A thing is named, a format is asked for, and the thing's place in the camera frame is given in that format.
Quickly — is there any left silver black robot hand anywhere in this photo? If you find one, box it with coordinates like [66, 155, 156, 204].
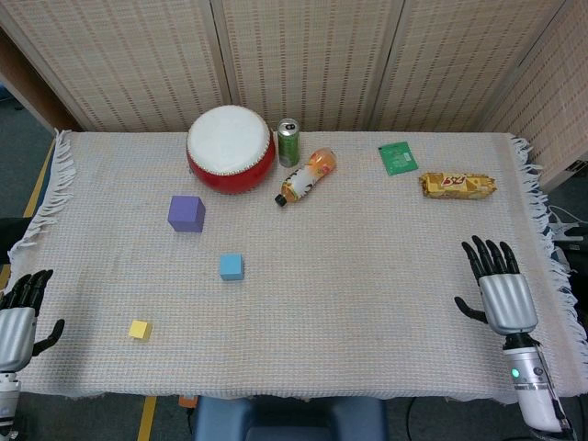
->
[0, 269, 66, 372]

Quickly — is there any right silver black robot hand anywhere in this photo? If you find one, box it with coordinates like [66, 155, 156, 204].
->
[454, 235, 539, 336]

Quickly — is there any small yellow foam cube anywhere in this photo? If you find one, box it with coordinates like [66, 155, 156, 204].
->
[129, 320, 153, 343]

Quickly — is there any blue cube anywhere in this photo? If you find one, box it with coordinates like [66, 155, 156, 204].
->
[219, 253, 245, 282]

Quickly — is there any black equipment box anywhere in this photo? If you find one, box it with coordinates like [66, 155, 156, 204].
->
[553, 229, 588, 277]

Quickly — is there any yellow biscuit pack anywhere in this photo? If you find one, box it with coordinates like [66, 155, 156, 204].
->
[417, 171, 498, 200]

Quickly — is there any green sachet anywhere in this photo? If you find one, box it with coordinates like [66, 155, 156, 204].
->
[378, 141, 420, 176]

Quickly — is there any white woven fringed tablecloth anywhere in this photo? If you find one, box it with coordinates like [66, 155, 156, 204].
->
[6, 128, 588, 406]

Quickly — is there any woven bamboo screen panel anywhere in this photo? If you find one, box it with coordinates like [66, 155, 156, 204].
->
[477, 0, 588, 194]
[210, 0, 406, 133]
[0, 0, 233, 134]
[371, 0, 575, 134]

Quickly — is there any large purple foam cube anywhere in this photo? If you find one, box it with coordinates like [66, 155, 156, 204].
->
[167, 195, 207, 234]

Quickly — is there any orange juice bottle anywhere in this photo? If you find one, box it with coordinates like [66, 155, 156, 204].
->
[274, 147, 338, 209]

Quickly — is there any brown wooden board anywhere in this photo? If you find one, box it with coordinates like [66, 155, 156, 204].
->
[0, 27, 79, 133]

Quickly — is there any green drink can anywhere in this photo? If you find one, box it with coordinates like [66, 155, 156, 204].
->
[277, 118, 301, 168]

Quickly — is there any red drum with white skin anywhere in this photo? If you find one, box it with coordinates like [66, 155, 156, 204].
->
[186, 105, 277, 195]

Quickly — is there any white clamp with cable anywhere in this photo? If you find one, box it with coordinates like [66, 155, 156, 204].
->
[548, 205, 588, 243]

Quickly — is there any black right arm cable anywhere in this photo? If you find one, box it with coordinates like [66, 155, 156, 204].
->
[532, 337, 573, 434]

